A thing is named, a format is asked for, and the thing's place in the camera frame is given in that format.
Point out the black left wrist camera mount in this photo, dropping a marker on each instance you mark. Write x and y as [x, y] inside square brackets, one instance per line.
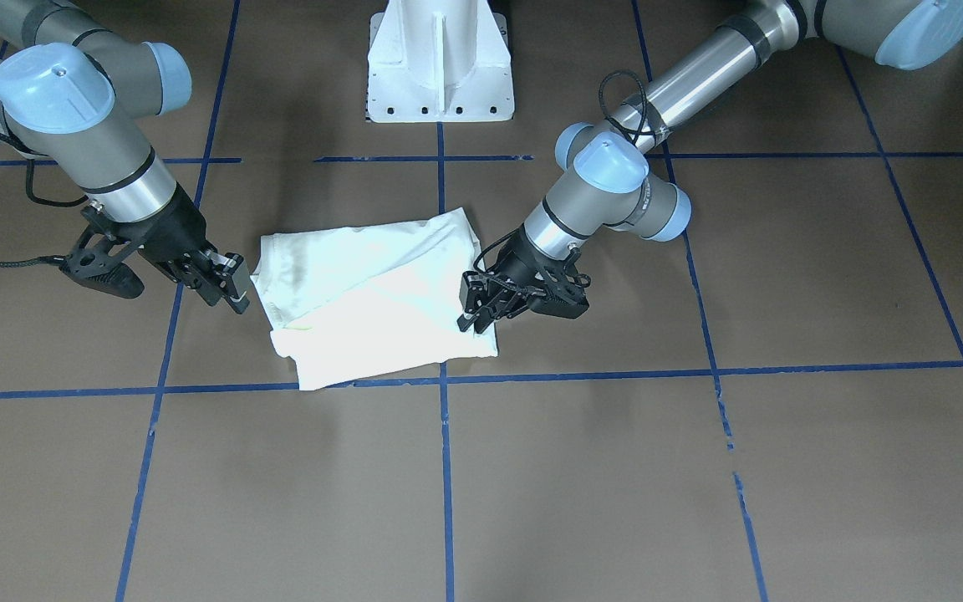
[560, 289]

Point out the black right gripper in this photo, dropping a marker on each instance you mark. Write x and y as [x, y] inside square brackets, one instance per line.
[174, 232]

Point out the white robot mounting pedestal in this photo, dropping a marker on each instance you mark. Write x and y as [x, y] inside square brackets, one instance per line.
[440, 61]

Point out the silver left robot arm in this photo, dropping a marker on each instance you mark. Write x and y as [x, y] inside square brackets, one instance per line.
[606, 180]

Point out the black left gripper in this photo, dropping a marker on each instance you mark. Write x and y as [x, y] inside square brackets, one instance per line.
[517, 264]

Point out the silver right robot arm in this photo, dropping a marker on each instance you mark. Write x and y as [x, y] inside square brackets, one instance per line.
[72, 93]

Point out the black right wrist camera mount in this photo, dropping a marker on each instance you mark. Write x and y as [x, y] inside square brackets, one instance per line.
[97, 259]

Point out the cream long-sleeve cat shirt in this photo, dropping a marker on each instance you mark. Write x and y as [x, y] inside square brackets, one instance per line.
[355, 302]

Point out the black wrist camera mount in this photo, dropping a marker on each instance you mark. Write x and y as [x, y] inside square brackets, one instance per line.
[560, 289]
[97, 259]

